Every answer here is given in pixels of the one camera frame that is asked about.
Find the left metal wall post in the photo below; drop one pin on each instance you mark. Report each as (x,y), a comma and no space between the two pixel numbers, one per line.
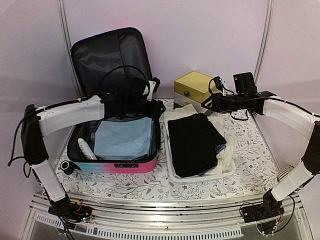
(63,18)

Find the white plastic mesh basket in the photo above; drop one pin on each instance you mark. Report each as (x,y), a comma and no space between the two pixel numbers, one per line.
(171,171)

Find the pale blue folded garment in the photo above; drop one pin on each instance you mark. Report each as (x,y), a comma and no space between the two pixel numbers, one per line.
(123,140)

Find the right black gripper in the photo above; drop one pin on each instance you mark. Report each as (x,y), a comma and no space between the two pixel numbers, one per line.
(217,103)

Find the dark blue patterned garment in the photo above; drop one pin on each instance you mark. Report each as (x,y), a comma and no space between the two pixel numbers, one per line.
(218,149)

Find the white plastic bottle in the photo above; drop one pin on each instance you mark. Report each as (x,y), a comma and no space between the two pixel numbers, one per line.
(86,150)

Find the yellow and white storage box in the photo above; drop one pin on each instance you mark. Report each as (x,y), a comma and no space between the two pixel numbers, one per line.
(192,88)

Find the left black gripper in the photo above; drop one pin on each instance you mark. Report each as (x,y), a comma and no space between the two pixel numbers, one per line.
(155,109)

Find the right metal wall post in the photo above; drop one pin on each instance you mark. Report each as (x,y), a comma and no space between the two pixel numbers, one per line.
(264,40)

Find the black garment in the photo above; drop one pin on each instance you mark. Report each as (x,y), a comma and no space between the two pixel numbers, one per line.
(193,142)

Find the pink and teal kids suitcase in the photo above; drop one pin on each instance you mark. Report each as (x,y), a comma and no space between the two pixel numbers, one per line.
(113,66)

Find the metal wall post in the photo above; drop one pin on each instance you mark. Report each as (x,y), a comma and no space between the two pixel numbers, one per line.
(264,40)
(63,18)

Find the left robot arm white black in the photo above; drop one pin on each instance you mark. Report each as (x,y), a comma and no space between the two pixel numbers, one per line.
(42,121)

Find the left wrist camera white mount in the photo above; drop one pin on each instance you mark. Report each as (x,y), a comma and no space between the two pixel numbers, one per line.
(150,88)

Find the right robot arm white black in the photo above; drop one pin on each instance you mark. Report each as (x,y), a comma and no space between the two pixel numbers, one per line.
(302,148)

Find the aluminium front rail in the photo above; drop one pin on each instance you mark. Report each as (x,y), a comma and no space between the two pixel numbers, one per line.
(185,219)

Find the floral white tablecloth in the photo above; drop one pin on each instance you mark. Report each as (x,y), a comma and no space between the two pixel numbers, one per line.
(255,173)

